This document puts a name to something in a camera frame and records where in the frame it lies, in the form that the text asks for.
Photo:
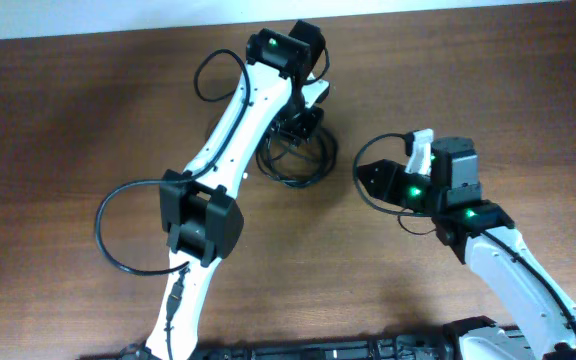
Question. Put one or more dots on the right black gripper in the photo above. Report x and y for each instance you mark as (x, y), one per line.
(392, 181)

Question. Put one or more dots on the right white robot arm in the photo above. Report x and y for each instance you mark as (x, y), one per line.
(441, 183)

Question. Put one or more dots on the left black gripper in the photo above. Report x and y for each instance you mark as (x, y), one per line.
(305, 134)

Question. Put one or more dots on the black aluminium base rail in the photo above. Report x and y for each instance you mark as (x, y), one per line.
(318, 347)

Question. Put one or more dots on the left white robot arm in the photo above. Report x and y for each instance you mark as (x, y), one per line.
(278, 95)

